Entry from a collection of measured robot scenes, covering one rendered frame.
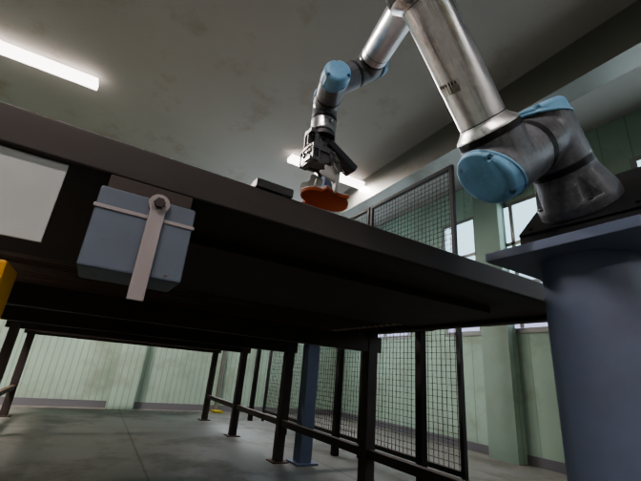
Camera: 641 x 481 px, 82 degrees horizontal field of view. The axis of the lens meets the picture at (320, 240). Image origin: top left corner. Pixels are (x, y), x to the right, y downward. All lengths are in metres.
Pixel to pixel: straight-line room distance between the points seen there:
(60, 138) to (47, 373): 5.02
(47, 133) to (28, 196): 0.09
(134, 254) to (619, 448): 0.77
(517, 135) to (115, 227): 0.66
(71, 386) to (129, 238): 5.03
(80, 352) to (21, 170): 4.98
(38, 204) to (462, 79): 0.69
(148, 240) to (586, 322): 0.72
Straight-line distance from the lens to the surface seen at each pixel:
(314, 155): 1.02
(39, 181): 0.65
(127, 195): 0.61
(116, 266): 0.58
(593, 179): 0.87
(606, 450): 0.78
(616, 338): 0.78
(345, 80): 1.05
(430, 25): 0.75
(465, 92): 0.74
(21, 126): 0.67
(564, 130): 0.85
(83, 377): 5.57
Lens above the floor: 0.60
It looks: 20 degrees up
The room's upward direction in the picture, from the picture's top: 5 degrees clockwise
